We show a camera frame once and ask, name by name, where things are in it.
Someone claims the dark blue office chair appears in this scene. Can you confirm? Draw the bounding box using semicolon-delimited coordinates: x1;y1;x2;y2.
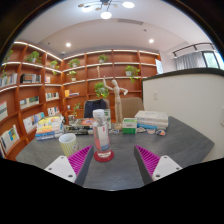
83;98;108;119

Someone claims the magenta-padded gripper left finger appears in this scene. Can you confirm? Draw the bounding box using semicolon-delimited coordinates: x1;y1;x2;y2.
44;144;95;187

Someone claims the stack of dark books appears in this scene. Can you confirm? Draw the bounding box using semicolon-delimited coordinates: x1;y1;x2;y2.
63;117;96;136

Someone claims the tan chair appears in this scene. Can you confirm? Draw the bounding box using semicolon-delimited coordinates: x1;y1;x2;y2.
120;96;145;119

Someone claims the black curtain rail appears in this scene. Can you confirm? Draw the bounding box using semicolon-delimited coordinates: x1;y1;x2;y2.
172;42;216;58

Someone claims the yellow striped white cup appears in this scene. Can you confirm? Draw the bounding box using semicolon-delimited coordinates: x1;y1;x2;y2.
58;132;79;158

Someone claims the ceiling air vent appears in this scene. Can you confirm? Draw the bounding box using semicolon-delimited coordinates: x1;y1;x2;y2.
116;18;144;26

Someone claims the green and white carton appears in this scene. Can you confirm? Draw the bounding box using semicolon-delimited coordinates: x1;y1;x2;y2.
103;108;112;130

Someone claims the white partition with dark top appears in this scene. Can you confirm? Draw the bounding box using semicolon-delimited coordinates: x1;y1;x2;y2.
141;67;224;163

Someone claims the stack of colourful books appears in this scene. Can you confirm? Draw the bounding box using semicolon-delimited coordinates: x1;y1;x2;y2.
34;114;65;142

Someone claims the window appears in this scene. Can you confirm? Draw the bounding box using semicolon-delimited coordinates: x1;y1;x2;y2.
203;50;224;70

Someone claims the ceiling lamp with round lights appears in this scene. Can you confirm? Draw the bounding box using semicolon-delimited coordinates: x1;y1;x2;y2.
77;0;136;20

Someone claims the green and white box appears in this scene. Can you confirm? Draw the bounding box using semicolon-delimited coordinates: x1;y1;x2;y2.
122;117;138;135

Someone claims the clear water bottle white cap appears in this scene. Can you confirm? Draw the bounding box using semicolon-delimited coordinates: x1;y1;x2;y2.
91;108;113;160

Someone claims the flat round red coaster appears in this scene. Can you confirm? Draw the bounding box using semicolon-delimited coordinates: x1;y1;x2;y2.
93;149;115;163

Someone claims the wooden artist mannequin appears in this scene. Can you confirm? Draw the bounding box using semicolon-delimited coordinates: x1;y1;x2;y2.
102;75;129;130

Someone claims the orange wooden shelf unit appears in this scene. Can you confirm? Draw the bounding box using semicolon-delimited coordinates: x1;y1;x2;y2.
0;40;163;163

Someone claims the grey curtain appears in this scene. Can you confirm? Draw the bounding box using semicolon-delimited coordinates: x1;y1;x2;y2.
174;51;204;71

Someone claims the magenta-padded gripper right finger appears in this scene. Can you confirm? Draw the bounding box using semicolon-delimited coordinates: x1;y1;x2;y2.
133;144;184;186

